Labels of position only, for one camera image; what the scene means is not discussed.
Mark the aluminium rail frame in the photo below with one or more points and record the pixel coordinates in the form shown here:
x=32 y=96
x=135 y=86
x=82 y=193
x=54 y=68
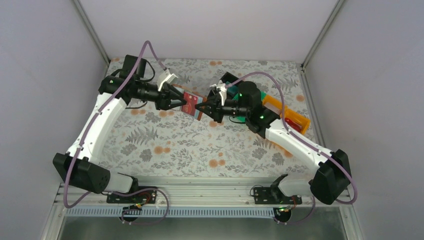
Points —
x=200 y=198

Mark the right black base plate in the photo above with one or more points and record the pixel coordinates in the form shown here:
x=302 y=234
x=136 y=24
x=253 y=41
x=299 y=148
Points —
x=273 y=196

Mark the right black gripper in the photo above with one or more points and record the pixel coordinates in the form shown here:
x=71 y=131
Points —
x=214 y=102

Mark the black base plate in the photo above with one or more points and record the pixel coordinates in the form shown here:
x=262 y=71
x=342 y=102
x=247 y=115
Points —
x=273 y=196
x=130 y=196

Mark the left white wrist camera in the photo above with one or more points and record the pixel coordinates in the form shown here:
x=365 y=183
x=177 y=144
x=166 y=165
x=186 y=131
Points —
x=167 y=76

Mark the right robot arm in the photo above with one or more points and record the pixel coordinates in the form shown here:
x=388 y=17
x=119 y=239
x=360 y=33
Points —
x=331 y=169

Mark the orange storage bin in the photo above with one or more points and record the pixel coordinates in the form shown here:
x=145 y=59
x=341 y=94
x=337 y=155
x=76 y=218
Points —
x=288 y=114

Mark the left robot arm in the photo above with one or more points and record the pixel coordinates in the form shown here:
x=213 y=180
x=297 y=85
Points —
x=79 y=166

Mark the black storage bin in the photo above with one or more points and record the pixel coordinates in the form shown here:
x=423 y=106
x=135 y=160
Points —
x=229 y=79

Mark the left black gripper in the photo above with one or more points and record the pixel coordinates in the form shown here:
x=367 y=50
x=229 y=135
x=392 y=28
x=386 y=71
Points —
x=164 y=98

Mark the red credit card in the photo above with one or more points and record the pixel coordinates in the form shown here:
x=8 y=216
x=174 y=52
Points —
x=192 y=99

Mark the floral table mat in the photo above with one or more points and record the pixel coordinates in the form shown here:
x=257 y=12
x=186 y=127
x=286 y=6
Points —
x=148 y=142

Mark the red item in orange bin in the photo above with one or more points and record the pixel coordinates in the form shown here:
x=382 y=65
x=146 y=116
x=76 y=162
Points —
x=293 y=124

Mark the green storage bin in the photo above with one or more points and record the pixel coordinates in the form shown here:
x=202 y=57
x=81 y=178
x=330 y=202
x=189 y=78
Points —
x=249 y=104

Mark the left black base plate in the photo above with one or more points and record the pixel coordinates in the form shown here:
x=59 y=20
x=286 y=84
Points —
x=130 y=196

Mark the brown leather card holder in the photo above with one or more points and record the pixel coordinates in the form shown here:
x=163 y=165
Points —
x=183 y=89

